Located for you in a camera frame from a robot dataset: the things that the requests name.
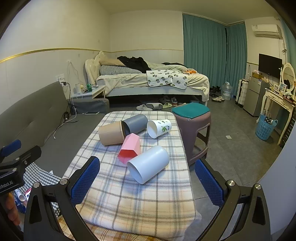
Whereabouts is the white cup with green print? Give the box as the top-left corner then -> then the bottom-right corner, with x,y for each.
147,119 -> 171,138

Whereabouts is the beige cylinder cup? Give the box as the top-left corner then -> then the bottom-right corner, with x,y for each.
98,121 -> 125,146

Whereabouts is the pink hexagonal cup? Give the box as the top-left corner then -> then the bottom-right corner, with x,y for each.
117,133 -> 140,165

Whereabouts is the large white cylinder cup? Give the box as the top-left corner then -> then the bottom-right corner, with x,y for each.
126,146 -> 170,184

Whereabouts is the grey cylinder cup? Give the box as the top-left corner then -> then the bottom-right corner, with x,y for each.
122,114 -> 148,136

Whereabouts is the checkered grey cloth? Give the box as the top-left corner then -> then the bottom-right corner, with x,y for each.
21,162 -> 63,218

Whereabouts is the grey sofa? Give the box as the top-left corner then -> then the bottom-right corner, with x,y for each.
1,83 -> 109,177

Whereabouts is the plaid blanket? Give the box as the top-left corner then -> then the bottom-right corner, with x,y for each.
64,111 -> 202,240

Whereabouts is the blue laundry basket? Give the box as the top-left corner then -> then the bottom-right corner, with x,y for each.
255,114 -> 278,141

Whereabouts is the white bedside table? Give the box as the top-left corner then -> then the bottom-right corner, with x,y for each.
73,85 -> 105,99

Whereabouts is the white dressing table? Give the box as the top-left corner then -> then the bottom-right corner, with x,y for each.
260,88 -> 295,146

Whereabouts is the striped grey pillow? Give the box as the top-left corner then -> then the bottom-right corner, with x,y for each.
99,65 -> 142,75

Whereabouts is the grey mini fridge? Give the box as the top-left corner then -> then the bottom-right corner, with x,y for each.
243,77 -> 269,117

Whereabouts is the grey slipper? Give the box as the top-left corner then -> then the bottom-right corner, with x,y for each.
136,104 -> 152,111

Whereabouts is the clear water jug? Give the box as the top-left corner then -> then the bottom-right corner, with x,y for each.
221,82 -> 232,100

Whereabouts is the white suitcase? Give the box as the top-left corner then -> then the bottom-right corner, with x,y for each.
235,79 -> 248,108

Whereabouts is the white oval mirror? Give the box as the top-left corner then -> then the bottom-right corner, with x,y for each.
280,63 -> 295,96

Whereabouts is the black clothing on bed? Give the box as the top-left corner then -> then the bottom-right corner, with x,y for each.
117,56 -> 151,73

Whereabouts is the black television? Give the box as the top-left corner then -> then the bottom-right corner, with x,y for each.
258,54 -> 282,79

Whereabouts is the patterned white bed mat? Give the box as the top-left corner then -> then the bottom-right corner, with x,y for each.
146,70 -> 188,89

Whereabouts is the bed with beige bedding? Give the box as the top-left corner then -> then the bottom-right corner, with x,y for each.
85,51 -> 210,102

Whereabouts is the teal curtain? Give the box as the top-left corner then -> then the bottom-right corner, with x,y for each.
183,14 -> 247,93

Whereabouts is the white air conditioner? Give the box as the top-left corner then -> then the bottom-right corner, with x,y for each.
251,24 -> 282,39

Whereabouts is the white charging cable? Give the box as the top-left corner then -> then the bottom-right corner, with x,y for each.
53,111 -> 80,140

